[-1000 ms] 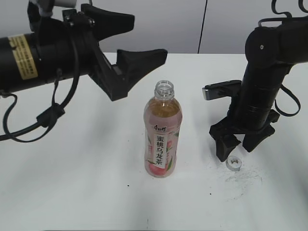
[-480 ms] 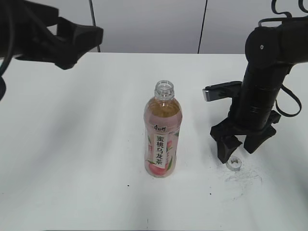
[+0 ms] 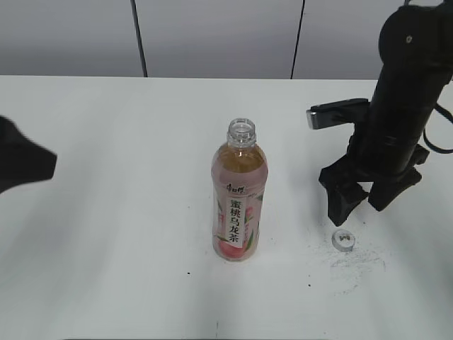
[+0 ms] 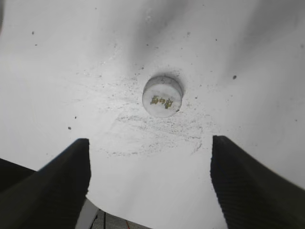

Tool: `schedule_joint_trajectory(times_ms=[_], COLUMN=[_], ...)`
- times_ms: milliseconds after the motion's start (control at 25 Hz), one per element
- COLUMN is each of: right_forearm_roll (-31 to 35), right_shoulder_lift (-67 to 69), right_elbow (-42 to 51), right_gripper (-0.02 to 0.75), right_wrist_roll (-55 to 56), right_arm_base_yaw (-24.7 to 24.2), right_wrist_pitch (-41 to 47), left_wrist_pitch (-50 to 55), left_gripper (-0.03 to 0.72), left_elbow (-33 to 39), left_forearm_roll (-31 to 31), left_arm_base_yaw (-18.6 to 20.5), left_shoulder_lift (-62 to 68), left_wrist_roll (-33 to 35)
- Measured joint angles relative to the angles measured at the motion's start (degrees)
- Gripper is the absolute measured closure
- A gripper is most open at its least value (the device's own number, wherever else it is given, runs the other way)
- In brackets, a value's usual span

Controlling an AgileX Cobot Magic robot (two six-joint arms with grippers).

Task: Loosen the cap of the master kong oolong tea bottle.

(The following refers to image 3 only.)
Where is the peach oolong tea bottle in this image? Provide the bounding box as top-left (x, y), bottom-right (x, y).
top-left (211, 118), bottom-right (268, 261)

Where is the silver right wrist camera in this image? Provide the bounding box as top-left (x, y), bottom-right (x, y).
top-left (306, 98), bottom-right (369, 130)

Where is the white bottle cap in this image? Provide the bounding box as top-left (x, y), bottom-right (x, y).
top-left (331, 229), bottom-right (356, 252)

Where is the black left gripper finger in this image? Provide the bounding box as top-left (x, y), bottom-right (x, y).
top-left (1, 116), bottom-right (57, 193)

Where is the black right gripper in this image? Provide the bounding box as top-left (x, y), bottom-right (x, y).
top-left (319, 134), bottom-right (429, 225)

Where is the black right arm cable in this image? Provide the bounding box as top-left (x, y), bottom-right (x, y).
top-left (420, 102), bottom-right (453, 155)

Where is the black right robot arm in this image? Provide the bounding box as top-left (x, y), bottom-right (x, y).
top-left (307, 1), bottom-right (452, 226)

